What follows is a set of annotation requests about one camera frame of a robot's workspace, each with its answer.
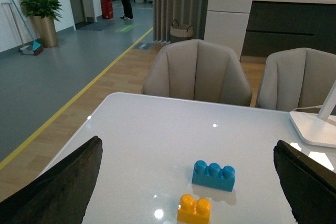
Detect red bin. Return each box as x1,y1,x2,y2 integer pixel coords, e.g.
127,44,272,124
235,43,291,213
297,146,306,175
100,0,113,19

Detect grey curtain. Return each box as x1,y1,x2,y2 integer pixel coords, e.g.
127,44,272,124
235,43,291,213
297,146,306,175
153,0,208,42

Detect beige chair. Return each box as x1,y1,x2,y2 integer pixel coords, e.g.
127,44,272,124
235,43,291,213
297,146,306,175
256,48,335,113
142,39,252,106

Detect green potted plant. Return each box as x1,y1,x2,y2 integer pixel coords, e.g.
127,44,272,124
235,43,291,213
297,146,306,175
19,0,62,48

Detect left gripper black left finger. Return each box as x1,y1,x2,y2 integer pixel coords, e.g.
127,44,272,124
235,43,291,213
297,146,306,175
1,136,103,223

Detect teal broom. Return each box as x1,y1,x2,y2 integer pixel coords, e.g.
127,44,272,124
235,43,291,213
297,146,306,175
11,0,44,56

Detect white desk lamp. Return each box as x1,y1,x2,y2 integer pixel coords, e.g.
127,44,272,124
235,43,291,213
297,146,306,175
290,84,335,148

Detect yellow two-stud block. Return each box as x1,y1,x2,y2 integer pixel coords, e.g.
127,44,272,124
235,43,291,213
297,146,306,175
177,194,212,224

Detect white pillar cabinet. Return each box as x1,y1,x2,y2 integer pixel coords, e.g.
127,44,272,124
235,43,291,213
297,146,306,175
204,0,253,58

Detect beige chair left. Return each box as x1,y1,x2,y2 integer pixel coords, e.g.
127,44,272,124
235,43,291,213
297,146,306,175
142,39,252,106

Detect grey dustpan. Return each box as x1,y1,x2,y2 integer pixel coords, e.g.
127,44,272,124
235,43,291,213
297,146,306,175
1,2,34,55

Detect dark grey cabinet counter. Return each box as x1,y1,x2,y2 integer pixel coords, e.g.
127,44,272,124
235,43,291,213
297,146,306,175
241,0,335,58

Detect white lamp cable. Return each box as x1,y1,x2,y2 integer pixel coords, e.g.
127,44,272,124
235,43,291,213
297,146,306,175
291,105,322,112

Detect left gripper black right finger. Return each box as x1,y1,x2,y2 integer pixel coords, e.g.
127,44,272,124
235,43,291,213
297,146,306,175
274,140,335,223

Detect beige chair right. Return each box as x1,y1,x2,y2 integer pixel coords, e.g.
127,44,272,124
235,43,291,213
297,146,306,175
256,48,335,113

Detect blue three-stud block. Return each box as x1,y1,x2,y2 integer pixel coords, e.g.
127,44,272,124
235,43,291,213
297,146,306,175
192,160,235,192

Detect woven basket with handles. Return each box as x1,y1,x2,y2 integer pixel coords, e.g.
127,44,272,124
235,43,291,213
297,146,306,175
170,19,194,43

